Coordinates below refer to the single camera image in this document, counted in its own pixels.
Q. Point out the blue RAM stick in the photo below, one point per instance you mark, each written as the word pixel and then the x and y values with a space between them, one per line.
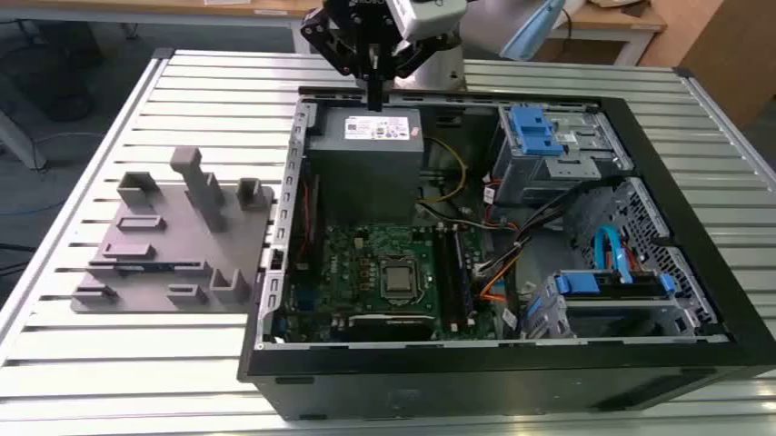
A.
pixel 158 266

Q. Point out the black graphics card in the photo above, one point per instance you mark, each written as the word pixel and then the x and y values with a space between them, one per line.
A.
pixel 388 324

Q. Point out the silver CPU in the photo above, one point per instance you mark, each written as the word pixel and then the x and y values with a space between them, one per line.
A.
pixel 400 279

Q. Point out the blue disk carrier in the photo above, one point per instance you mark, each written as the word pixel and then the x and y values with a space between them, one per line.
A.
pixel 533 136
pixel 579 284

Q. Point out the brown wooden cabinet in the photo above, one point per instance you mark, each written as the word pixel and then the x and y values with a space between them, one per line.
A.
pixel 727 45

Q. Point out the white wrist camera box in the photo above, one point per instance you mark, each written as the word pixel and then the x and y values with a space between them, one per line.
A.
pixel 408 22

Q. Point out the grey metal disk bay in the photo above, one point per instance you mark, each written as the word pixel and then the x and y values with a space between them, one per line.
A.
pixel 624 305

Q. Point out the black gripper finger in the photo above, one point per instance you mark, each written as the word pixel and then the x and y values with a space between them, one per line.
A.
pixel 425 56
pixel 330 45

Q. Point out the metal CPU socket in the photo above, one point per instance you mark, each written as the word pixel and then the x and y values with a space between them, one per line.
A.
pixel 400 261

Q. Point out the green motherboard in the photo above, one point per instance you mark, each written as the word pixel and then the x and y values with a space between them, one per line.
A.
pixel 358 254

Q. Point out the grey power supply unit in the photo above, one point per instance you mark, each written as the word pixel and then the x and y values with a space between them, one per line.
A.
pixel 364 181

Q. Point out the wooden desk white frame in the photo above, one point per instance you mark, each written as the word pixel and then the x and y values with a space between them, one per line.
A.
pixel 612 20

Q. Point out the black open PC case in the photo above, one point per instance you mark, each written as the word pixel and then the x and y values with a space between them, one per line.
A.
pixel 425 368

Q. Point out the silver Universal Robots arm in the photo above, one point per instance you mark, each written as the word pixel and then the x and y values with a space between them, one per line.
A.
pixel 440 68

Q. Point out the grey metal drive cage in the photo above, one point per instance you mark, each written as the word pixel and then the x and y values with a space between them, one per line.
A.
pixel 564 177

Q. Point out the grey parts rack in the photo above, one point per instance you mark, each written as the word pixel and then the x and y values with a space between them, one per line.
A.
pixel 170 236

